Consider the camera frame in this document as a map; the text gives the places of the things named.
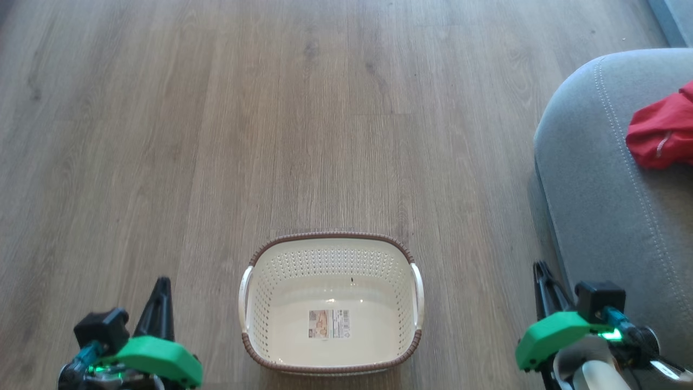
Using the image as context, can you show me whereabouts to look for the product label sticker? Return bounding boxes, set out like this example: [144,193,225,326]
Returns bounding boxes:
[308,309,351,340]

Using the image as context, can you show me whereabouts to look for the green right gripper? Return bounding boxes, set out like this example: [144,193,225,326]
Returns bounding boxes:
[515,261,618,372]

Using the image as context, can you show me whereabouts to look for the grey fabric sofa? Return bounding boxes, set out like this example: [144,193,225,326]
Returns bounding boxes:
[533,48,693,382]

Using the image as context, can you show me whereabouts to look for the red and white garment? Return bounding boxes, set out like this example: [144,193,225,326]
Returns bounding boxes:
[625,80,693,171]

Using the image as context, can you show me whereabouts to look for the cream laundry basket brown rim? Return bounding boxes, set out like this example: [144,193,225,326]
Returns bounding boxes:
[239,232,424,377]

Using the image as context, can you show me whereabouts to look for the blue grey furniture piece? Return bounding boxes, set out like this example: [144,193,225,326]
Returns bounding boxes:
[647,0,693,48]

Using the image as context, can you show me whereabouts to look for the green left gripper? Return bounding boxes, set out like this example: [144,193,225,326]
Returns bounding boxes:
[89,277,204,389]

